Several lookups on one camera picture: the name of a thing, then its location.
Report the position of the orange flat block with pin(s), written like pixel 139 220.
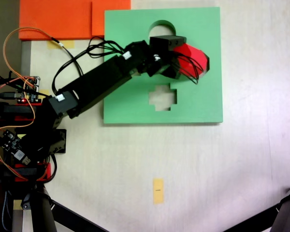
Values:
pixel 55 19

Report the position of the yellow paper label strip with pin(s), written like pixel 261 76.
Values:
pixel 158 191

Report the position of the yellow masking tape piece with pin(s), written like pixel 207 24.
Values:
pixel 17 205
pixel 67 44
pixel 44 92

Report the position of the red printed base bracket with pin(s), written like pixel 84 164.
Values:
pixel 47 170
pixel 21 118

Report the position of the black driver board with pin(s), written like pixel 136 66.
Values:
pixel 12 142

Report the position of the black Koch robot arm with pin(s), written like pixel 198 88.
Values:
pixel 99 79

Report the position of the red octagonal pillar block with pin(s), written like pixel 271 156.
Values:
pixel 203 58

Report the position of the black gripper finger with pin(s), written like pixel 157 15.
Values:
pixel 172 73
pixel 164 43

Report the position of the notched black tripod leg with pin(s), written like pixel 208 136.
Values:
pixel 287 212

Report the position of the green shape sorter board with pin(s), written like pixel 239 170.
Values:
pixel 135 113

